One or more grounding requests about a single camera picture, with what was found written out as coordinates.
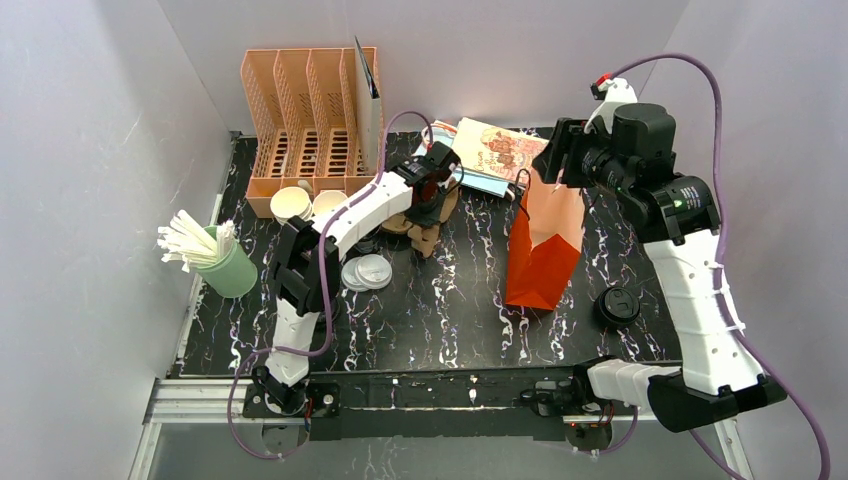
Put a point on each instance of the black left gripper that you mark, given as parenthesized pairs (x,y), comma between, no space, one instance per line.
(428,201)

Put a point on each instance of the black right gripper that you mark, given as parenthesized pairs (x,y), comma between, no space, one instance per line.
(564,151)

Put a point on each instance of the brown pulp cup carrier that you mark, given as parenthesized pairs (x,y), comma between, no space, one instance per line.
(423,230)

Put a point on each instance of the orange paper bag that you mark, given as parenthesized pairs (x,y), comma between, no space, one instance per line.
(545,244)

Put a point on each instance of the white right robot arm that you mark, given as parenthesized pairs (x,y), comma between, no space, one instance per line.
(718,378)

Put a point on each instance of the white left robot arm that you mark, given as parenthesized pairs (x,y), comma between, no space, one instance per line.
(306,272)

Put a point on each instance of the light blue paper bag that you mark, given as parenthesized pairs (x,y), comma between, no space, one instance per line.
(446,133)

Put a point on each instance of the black paper cup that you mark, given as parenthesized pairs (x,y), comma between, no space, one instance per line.
(366,246)

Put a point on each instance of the grey folder in organizer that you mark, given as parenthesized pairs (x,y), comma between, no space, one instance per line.
(369,105)

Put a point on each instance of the kraft paper cup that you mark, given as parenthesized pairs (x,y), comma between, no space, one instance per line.
(327,200)

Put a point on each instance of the white cup lid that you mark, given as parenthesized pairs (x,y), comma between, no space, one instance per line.
(373,271)

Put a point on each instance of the white cup lid underneath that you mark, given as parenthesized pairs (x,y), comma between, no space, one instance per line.
(349,276)

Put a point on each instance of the orange plastic file organizer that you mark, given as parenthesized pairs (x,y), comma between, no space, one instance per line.
(303,107)

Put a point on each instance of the black cup lid right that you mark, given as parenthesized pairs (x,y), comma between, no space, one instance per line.
(616,308)

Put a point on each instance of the black cup lid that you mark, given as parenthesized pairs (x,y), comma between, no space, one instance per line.
(336,307)
(616,308)

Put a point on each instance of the black cup lid left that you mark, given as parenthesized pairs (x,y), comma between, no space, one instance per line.
(336,307)

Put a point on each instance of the green straw holder cup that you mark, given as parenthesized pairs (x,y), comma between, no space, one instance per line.
(233,274)

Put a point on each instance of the white wrapped straws bundle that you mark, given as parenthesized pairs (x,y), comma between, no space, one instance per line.
(185,240)

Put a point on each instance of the aluminium rail frame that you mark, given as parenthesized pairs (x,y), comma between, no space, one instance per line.
(213,401)

